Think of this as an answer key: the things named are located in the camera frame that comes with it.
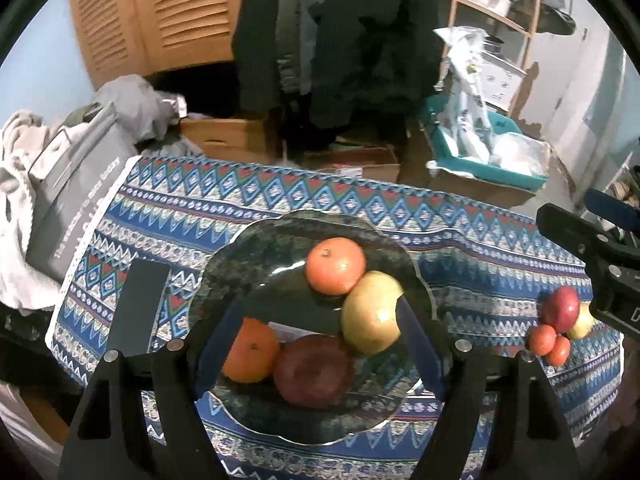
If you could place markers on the black smartphone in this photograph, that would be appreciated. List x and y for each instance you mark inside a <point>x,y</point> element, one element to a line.
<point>137,305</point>

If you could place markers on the grey jacket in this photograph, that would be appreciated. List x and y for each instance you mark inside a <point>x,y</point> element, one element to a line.
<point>295,25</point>

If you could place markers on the grey hanging bag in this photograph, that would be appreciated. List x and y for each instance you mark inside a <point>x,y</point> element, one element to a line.
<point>555,15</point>

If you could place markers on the brown wooden crate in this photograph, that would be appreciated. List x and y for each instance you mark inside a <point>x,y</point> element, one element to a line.
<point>225,136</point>

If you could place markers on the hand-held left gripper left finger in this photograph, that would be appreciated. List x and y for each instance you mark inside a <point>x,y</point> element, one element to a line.
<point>220,342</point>

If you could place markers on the white patterned basket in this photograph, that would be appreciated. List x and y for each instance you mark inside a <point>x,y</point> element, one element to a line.
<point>500,77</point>

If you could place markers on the yellow apple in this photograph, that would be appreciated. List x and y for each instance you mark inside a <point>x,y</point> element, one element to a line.
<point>372,312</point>

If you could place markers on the wooden shelf rack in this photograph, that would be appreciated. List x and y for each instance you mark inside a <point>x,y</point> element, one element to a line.
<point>530,15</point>

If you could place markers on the yellow mango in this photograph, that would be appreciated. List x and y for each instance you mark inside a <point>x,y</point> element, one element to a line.
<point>582,325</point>

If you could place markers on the grey tote bag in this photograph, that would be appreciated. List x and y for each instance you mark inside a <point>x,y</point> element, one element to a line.
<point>75,200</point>

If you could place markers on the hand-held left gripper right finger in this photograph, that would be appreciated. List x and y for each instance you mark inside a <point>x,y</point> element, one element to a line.
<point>420,352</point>

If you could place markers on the teal plastic crate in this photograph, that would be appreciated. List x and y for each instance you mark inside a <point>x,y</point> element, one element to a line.
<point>450,147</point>

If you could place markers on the red apple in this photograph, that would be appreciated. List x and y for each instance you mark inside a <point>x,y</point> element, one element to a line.
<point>312,370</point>
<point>561,308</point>

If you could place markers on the clear plastic bags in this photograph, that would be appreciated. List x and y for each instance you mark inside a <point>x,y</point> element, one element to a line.
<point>517,152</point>

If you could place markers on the flat cardboard box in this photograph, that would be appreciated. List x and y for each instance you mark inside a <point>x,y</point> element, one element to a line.
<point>350,160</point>

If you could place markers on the large orange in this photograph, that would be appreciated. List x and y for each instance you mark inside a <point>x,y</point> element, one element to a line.
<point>252,350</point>
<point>336,266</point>

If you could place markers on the wooden louvered wardrobe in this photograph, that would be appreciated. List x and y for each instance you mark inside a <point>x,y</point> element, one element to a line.
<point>165,10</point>

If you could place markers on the grey clothing pile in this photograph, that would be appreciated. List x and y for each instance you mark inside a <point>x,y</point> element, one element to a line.
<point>135,105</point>

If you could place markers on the white cloth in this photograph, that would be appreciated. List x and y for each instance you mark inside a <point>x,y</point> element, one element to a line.
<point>15,175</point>

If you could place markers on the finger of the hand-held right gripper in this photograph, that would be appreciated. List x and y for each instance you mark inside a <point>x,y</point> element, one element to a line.
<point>607,208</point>
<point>565,225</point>

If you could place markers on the blue patterned tablecloth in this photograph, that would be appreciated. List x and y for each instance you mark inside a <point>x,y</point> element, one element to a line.
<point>300,195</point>

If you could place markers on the black winter coat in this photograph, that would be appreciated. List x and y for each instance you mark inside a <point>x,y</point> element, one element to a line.
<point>370,35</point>

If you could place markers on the small orange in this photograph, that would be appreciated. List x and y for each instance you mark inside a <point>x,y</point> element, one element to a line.
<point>542,338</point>
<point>558,351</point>

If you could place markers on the dark green glass plate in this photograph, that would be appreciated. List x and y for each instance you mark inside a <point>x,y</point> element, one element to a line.
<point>280,260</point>

